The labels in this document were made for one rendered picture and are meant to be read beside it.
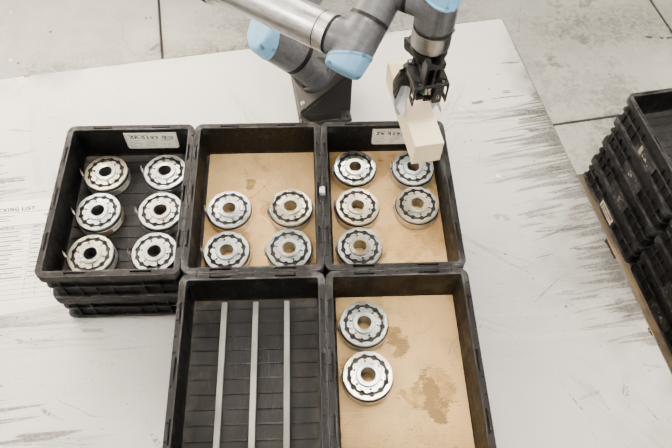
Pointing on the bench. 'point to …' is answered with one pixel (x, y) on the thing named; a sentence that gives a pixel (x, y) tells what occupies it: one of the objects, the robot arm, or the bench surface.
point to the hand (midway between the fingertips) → (414, 105)
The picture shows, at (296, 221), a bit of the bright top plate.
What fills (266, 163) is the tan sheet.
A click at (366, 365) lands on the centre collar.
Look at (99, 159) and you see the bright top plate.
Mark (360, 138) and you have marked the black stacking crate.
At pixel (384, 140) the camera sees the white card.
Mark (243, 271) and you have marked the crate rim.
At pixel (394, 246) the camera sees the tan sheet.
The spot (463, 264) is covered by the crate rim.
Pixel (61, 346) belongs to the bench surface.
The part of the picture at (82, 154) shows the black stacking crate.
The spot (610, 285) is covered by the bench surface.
